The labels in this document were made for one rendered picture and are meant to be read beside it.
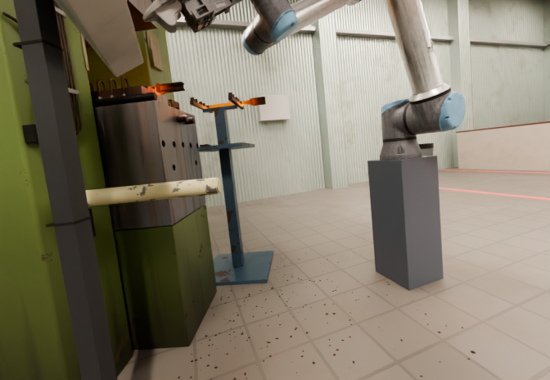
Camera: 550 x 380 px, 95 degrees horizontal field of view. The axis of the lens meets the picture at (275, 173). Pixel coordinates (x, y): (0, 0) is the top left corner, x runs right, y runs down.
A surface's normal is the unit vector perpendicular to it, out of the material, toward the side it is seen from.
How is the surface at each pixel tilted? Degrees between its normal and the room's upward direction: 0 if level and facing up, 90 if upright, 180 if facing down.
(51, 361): 90
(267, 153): 90
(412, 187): 90
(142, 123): 90
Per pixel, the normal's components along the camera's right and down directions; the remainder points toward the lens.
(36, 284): -0.05, 0.09
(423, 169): 0.33, 0.04
